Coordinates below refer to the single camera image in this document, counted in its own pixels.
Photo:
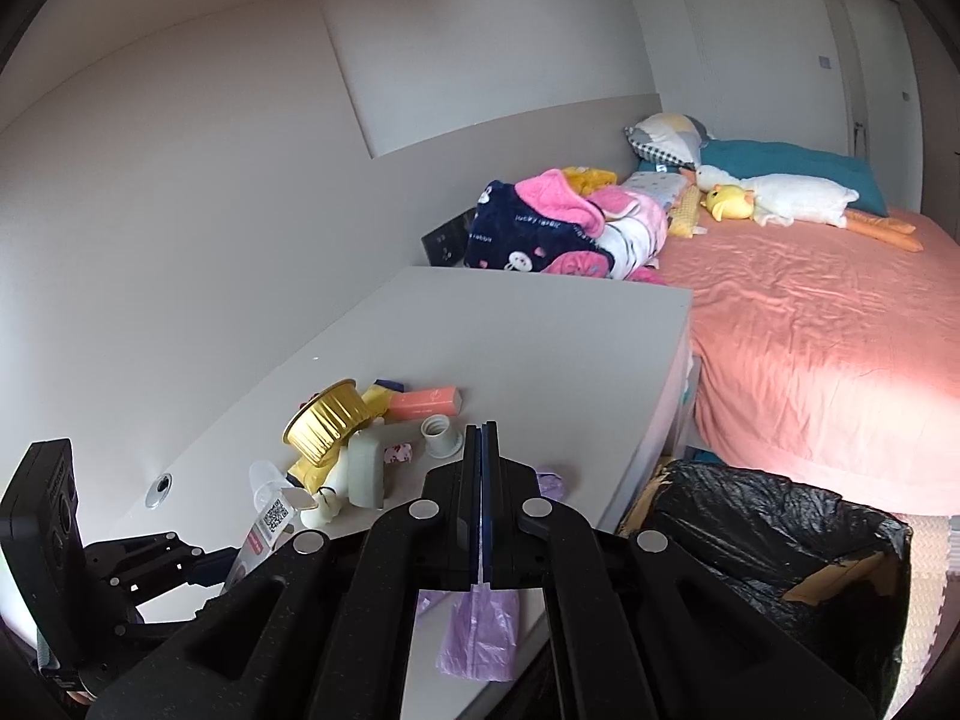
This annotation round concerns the yellow duck plush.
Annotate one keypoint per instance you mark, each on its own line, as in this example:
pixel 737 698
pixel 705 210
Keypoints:
pixel 726 202

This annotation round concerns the white threaded cap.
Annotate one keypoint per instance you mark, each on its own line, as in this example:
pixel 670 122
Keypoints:
pixel 441 436

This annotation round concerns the metal desk grommet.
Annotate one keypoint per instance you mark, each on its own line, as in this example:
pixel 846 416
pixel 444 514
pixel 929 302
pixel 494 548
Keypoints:
pixel 159 491

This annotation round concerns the long yellow packet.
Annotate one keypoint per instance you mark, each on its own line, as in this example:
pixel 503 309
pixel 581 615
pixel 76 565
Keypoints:
pixel 373 397

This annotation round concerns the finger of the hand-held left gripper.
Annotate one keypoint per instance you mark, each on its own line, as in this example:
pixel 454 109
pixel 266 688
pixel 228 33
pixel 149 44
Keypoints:
pixel 139 600
pixel 165 551

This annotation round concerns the small floral wrapper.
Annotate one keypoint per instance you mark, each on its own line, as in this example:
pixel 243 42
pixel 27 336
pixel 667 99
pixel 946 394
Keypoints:
pixel 398 454

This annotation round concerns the black wall socket panel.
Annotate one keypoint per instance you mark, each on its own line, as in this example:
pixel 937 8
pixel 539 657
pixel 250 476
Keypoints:
pixel 444 244

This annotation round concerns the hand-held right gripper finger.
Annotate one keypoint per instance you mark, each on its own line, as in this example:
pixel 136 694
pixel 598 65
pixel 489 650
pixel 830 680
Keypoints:
pixel 489 510
pixel 471 495

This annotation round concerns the navy pink fleece blanket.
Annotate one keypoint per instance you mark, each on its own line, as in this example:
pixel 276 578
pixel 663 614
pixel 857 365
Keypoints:
pixel 510 232

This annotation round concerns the pink white printed blanket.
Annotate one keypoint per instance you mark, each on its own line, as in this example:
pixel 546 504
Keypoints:
pixel 637 229

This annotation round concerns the clear plastic bottle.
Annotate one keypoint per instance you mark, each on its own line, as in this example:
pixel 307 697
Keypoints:
pixel 270 521

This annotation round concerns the yellow cloth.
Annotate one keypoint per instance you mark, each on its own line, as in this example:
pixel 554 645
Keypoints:
pixel 592 177

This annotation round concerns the bed with pink sheet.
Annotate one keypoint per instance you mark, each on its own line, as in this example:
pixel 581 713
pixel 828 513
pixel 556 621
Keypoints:
pixel 787 330

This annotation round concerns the white goose plush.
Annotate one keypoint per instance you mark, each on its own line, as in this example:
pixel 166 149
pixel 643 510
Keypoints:
pixel 795 195

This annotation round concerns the purple plastic bag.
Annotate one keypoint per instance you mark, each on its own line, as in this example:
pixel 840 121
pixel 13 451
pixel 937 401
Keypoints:
pixel 472 637

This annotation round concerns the patchwork pillow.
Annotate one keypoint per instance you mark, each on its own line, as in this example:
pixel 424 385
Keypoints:
pixel 664 136

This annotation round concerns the gold foil container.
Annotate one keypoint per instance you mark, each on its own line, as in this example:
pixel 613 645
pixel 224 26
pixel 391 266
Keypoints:
pixel 326 420

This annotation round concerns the foam floor mat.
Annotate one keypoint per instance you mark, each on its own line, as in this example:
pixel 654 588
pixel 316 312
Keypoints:
pixel 934 600

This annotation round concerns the cardboard bin with black bag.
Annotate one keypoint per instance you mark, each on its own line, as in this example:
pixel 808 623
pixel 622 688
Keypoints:
pixel 750 540

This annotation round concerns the pink rectangular box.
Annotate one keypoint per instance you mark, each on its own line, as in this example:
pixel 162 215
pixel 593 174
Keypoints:
pixel 426 403

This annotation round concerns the light patterned pillow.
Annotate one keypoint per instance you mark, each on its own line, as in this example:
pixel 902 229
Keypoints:
pixel 652 186

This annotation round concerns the teal pillow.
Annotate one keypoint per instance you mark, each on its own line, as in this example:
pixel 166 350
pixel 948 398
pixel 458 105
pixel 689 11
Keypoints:
pixel 795 161

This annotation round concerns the yellow spotted small pillow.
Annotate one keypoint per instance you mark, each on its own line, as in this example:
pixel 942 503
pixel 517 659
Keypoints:
pixel 684 214

